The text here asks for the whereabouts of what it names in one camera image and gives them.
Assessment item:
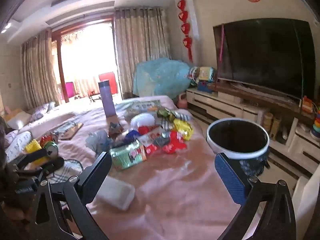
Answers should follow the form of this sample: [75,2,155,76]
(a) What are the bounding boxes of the white plastic box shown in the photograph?
[96,176,136,210]

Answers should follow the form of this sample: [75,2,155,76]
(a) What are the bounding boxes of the plaid cloth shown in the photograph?
[46,159,83,187]

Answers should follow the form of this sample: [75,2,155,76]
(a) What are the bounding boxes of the crumpled clear plastic bag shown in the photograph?
[85,129,112,155]

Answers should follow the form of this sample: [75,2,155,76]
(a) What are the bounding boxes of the white fluffy ball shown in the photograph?
[130,113,156,130]

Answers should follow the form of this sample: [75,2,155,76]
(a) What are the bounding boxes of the white pillow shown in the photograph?
[7,111,32,129]

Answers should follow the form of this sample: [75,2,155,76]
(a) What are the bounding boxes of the beige curtain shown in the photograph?
[114,7,172,100]
[20,29,60,110]

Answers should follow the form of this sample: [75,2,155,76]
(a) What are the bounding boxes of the teal net cover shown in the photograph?
[132,57,193,99]

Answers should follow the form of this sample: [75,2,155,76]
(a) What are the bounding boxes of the colourful ring stacking toy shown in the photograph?
[309,105,320,138]

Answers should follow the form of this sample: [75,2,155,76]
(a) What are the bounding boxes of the pink box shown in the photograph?
[65,81,75,98]

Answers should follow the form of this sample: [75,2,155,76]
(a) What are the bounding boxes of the wooden container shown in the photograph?
[263,112,274,134]

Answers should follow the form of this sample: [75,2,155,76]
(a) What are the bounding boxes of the wooden board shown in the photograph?
[58,121,84,140]

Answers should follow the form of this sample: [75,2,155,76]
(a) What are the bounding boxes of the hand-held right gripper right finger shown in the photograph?
[214,152,297,240]

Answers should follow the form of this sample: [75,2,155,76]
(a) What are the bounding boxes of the white television cabinet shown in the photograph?
[186,87,320,178]

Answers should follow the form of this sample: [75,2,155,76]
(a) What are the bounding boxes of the pink stick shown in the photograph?
[218,24,225,80]

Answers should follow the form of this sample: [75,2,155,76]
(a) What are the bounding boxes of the wooden door frame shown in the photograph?
[51,15,116,103]

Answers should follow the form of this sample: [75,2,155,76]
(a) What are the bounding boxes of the pink bed sheet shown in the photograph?
[24,95,253,240]

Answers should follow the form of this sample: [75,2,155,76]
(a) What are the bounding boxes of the pile of snack packets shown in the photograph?
[107,106,195,172]

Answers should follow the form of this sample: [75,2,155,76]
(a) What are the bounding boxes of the colourful toys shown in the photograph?
[189,66,217,93]

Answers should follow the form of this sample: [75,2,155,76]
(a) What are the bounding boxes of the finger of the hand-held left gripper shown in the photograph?
[25,158,65,174]
[10,149,50,167]

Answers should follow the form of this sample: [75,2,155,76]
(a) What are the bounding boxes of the brown wooden shelf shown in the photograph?
[207,82,302,117]

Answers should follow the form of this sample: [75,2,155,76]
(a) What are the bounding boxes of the black television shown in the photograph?
[212,18,316,100]

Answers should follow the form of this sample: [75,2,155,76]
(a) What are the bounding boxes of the red hanging decoration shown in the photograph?
[176,0,194,62]

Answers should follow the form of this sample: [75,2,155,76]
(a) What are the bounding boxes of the purple thermos bottle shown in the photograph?
[98,79,117,118]

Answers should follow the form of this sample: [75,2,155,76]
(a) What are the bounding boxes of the yellow green snack packet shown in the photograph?
[24,135,59,158]

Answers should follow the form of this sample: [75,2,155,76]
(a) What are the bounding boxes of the patterned pillow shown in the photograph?
[29,102,57,122]
[4,130,34,157]

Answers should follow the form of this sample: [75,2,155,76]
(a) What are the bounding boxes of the white bin with black liner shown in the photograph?
[206,118,271,178]

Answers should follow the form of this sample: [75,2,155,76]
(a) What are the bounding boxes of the red chair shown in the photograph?
[98,72,118,96]

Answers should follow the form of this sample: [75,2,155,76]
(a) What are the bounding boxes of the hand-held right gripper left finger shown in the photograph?
[35,151,112,240]

